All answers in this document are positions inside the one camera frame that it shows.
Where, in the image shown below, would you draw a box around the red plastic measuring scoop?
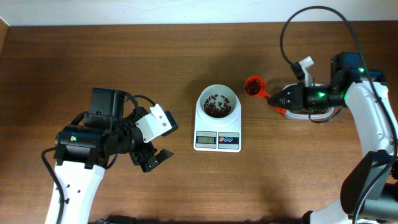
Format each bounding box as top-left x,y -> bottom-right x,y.
244,76 -> 271,103

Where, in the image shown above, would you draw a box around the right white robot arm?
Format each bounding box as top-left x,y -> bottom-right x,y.
267,52 -> 397,223

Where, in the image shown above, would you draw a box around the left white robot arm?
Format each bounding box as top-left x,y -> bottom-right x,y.
41,88 -> 178,223

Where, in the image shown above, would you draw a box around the white digital kitchen scale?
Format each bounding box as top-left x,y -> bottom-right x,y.
193,99 -> 242,153

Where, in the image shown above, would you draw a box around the red beans in container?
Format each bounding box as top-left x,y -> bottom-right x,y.
291,108 -> 328,115

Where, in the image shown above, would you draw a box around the clear plastic bean container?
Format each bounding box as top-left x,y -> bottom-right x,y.
282,83 -> 335,122

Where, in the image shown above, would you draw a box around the red beans in bowl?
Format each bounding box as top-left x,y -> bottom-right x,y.
203,94 -> 232,118

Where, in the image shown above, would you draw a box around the white round bowl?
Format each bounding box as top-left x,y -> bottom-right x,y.
196,84 -> 238,119

